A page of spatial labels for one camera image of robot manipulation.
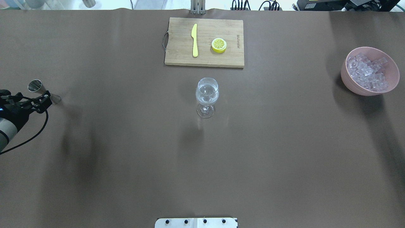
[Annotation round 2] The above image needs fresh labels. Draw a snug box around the pink bowl of ice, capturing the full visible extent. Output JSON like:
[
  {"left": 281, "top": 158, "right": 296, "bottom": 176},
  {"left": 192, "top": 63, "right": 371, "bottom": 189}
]
[{"left": 340, "top": 47, "right": 400, "bottom": 96}]

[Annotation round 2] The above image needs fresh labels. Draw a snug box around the yellow plastic knife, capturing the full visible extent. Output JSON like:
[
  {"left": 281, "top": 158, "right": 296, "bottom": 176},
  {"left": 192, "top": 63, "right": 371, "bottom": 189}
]
[{"left": 191, "top": 23, "right": 198, "bottom": 58}]

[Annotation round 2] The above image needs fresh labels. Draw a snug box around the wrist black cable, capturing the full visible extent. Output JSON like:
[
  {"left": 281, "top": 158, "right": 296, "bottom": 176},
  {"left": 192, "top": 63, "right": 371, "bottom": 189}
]
[{"left": 0, "top": 109, "right": 49, "bottom": 155}]

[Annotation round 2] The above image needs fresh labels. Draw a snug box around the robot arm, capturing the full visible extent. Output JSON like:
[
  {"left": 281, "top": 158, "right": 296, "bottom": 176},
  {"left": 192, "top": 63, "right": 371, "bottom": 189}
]
[{"left": 0, "top": 90, "right": 52, "bottom": 154}]

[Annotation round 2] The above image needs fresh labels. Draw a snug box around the clear wine glass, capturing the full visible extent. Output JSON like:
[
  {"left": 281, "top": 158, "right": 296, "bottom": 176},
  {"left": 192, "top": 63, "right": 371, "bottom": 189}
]
[{"left": 195, "top": 77, "right": 219, "bottom": 118}]

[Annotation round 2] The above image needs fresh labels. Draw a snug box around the bamboo cutting board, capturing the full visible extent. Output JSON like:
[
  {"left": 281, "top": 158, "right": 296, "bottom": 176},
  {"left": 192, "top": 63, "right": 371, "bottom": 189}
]
[{"left": 164, "top": 17, "right": 245, "bottom": 69}]

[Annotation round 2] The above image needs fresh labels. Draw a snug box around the white camera column base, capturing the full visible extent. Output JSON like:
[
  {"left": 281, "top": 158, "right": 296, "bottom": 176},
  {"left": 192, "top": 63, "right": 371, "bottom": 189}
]
[{"left": 154, "top": 217, "right": 239, "bottom": 228}]

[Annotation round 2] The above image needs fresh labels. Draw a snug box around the yellow lemon slice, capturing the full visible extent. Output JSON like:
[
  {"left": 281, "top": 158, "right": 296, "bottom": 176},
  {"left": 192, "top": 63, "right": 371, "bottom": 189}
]
[{"left": 211, "top": 38, "right": 227, "bottom": 53}]

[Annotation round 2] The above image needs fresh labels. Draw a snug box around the aluminium frame post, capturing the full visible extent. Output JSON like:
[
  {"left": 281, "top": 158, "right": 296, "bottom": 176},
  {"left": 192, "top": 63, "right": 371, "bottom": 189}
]
[{"left": 190, "top": 0, "right": 206, "bottom": 15}]

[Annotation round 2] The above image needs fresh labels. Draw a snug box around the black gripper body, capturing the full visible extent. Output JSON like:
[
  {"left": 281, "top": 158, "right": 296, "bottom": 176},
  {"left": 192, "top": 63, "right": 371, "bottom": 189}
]
[{"left": 0, "top": 90, "right": 32, "bottom": 132}]

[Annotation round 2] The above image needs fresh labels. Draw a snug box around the steel double jigger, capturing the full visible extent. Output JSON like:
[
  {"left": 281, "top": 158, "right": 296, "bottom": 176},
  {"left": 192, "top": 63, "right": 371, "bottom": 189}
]
[{"left": 28, "top": 79, "right": 62, "bottom": 105}]

